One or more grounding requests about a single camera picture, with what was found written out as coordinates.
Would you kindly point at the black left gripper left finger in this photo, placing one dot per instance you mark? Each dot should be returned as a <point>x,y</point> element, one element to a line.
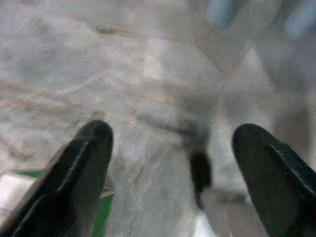
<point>74,172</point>

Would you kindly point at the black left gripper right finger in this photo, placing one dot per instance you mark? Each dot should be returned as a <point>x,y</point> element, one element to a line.
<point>276,182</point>

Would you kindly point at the green mat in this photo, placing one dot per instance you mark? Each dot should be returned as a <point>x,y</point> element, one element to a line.
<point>103,212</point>

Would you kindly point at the light blue child chair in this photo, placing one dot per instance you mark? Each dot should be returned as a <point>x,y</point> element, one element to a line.
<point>219,11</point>

